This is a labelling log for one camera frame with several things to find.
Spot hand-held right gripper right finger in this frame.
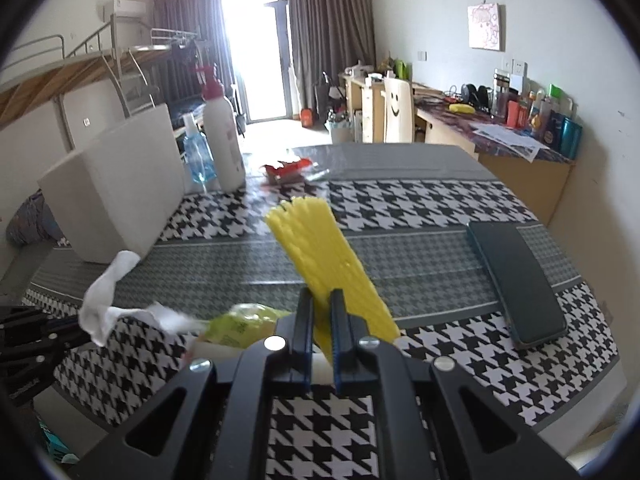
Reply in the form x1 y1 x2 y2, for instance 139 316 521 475
330 288 583 480

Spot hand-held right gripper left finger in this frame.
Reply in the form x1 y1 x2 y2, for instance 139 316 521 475
70 288 316 480

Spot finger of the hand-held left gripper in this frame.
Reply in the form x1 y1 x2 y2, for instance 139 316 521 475
0 349 68 406
0 306 83 351

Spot green plastic snack bag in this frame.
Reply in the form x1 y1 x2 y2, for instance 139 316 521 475
192 302 293 356

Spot white tissue paper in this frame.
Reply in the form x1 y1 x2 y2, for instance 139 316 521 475
79 251 208 347

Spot white foam box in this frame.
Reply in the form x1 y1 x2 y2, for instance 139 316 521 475
37 103 187 265

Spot blue orange quilt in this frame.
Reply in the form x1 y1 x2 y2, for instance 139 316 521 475
5 192 63 246

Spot red snack packet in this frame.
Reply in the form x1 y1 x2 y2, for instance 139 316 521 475
262 158 313 183

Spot houndstooth tablecloth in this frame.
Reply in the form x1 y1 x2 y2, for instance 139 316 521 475
25 144 618 480

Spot dark power bank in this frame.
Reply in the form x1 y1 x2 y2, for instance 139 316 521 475
466 221 569 351

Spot white bucket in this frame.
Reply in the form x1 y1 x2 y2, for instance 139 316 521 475
327 112 351 143

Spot clear blue spray bottle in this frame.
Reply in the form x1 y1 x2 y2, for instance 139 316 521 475
181 112 217 184

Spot white lotion pump bottle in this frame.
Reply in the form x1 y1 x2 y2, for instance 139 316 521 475
195 64 247 193

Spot wooden desk with drawers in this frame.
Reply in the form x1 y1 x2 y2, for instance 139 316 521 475
345 74 426 143

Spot smiley wooden chair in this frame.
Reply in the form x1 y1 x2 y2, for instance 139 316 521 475
382 78 416 144

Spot wooden desk patterned cover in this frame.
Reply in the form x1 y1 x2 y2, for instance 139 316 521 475
415 105 576 226

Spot white papers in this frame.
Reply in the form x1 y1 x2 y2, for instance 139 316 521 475
472 125 551 161

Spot metal bed ladder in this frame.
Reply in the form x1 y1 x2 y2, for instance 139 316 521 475
102 50 156 116

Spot black headphones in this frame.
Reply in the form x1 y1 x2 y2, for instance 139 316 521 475
460 84 493 108

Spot glass balcony door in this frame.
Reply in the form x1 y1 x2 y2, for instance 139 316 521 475
220 0 293 123

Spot brown curtain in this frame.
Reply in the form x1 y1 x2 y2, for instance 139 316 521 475
152 0 236 91
286 0 377 121

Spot hanging dark clothes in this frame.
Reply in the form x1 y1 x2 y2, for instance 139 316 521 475
172 42 201 68

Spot row of toiletry bottles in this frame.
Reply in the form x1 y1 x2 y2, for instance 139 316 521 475
492 67 583 158

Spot white air conditioner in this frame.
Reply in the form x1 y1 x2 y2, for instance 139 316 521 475
102 0 147 20

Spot cartoon wall picture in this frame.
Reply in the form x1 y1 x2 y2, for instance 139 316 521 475
467 2 505 52

